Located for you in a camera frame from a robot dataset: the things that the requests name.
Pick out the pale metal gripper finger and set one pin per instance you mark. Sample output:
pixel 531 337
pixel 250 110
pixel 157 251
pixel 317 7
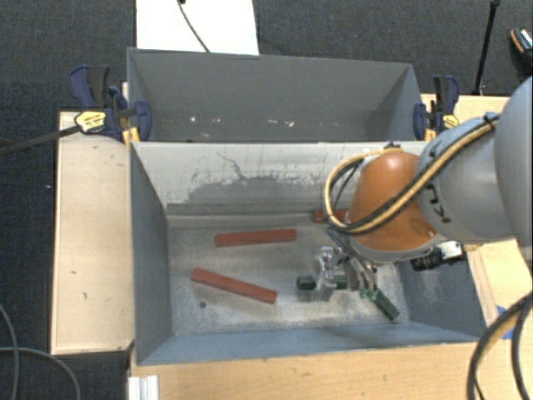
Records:
pixel 323 293
pixel 325 261

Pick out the dark green block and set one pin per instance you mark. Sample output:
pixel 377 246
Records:
pixel 305 283

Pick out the red-brown flat block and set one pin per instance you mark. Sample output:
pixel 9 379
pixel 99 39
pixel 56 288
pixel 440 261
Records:
pixel 255 237
pixel 320 216
pixel 233 286

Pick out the grey metal bin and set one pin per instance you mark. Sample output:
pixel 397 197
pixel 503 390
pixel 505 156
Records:
pixel 258 98

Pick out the pale wood board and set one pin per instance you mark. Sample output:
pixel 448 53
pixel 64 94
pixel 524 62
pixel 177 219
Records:
pixel 93 240

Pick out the black cylinder on white bracket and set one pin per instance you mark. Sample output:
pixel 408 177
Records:
pixel 433 257

